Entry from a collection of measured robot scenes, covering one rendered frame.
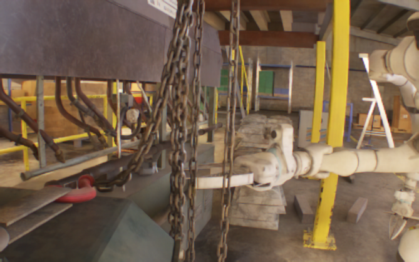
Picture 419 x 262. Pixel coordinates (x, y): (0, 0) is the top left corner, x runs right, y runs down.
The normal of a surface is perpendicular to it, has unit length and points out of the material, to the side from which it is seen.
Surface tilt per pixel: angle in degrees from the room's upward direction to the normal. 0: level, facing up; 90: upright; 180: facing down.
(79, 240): 0
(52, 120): 90
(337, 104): 90
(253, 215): 65
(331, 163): 90
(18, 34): 90
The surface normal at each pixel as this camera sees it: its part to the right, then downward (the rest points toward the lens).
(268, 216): -0.15, -0.33
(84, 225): 0.04, -0.99
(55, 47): 0.95, 0.08
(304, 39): -0.30, 0.12
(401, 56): -0.92, -0.14
